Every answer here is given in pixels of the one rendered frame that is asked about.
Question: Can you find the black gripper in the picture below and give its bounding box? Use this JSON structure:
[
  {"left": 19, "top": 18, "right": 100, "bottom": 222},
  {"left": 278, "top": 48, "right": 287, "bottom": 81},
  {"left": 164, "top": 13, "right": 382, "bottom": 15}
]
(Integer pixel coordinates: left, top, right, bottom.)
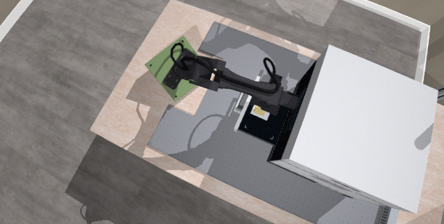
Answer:
[{"left": 249, "top": 97, "right": 280, "bottom": 116}]

